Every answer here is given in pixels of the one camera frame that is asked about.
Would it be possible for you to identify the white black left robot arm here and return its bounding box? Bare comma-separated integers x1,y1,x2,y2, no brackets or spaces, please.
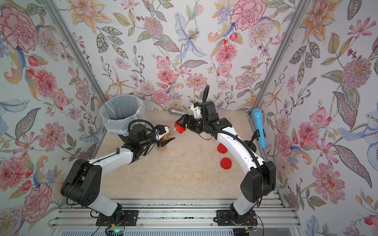
60,120,171,221

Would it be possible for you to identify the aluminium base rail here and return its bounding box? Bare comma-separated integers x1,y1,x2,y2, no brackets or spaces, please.
48,192,304,236

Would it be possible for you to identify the aluminium corner post left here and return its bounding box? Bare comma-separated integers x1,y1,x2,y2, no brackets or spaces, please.
41,0,106,104

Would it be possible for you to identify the black bin with white liner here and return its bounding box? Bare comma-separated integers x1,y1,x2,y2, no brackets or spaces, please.
100,94,147,137

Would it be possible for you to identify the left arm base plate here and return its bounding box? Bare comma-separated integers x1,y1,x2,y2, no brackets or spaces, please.
95,210,139,227

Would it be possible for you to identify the aluminium corner post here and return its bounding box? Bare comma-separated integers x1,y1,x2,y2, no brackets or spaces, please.
249,0,314,114
41,0,106,104

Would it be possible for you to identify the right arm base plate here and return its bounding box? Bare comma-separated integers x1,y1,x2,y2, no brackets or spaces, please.
213,209,258,227

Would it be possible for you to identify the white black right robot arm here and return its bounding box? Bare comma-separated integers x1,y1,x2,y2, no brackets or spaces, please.
174,101,277,219

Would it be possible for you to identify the silver microphone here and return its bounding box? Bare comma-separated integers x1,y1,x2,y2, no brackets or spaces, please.
168,108,191,116

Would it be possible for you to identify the aluminium corner post right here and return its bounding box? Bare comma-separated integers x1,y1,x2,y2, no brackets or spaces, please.
249,0,314,114

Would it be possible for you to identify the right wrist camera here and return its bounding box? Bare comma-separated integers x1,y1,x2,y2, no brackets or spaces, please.
190,102,202,119

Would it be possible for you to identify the blue microphone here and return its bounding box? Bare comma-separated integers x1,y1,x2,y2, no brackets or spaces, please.
253,109,266,148

